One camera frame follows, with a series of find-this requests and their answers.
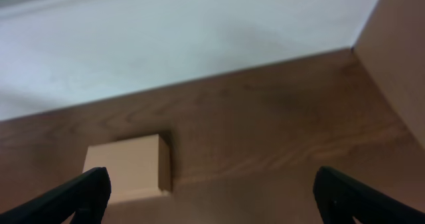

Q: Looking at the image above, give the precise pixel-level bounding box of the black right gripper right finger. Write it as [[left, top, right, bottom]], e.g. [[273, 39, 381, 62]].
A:
[[313, 166, 424, 224]]

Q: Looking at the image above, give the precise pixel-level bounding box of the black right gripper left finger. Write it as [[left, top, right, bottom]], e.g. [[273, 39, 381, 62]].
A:
[[1, 167, 112, 224]]

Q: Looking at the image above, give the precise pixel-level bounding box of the cardboard box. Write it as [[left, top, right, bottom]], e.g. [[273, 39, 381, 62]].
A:
[[83, 134, 172, 204]]

